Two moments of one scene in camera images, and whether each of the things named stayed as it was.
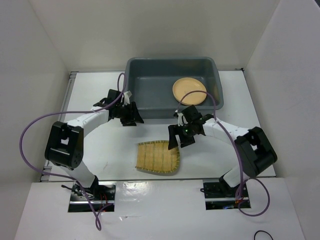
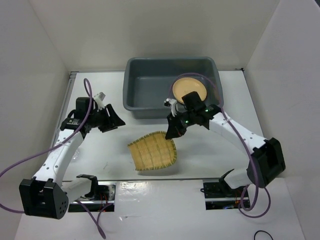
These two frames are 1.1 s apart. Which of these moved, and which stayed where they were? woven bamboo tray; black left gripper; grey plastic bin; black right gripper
Moved: woven bamboo tray; black right gripper; black left gripper
Stayed: grey plastic bin
